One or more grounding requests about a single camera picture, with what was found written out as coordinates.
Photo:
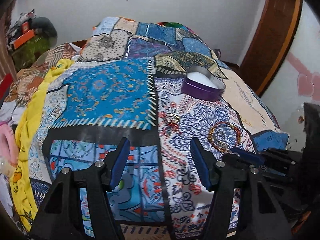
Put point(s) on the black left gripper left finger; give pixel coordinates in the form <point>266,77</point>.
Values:
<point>60,217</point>

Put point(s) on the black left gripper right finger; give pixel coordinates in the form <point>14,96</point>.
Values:
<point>260,215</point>

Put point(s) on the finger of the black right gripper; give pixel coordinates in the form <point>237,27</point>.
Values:
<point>249,157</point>

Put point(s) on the purple heart-shaped jewelry box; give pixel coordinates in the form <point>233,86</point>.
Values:
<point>201,84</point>

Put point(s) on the yellow printed cloth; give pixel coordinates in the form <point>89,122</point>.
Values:
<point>22,195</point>

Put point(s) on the pink cloth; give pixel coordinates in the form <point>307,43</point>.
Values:
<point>9,149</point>

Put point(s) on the white wardrobe door with hearts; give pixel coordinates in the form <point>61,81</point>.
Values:
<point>297,80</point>

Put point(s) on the blue patchwork bedspread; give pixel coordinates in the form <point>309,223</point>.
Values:
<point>127,82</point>

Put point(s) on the brown patterned blanket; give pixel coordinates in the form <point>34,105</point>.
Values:
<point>22,90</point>

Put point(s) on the red box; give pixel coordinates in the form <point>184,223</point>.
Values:
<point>5,85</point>

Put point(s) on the striped brown curtain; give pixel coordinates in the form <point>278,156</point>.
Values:
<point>7,64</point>

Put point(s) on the orange box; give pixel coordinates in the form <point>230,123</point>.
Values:
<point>24,38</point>

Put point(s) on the dark green round cushion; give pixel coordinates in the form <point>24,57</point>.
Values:
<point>44,26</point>

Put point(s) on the brown wooden wardrobe frame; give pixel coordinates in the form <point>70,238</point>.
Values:
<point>271,42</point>

